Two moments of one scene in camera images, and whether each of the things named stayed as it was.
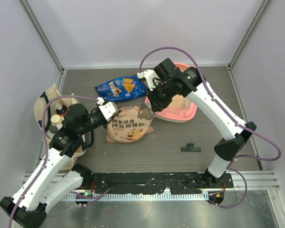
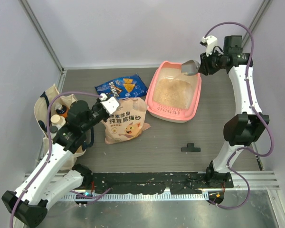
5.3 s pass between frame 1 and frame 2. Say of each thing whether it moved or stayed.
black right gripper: moved
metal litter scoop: moved
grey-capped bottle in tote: stayed
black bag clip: stayed
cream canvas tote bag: stayed
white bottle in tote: stayed
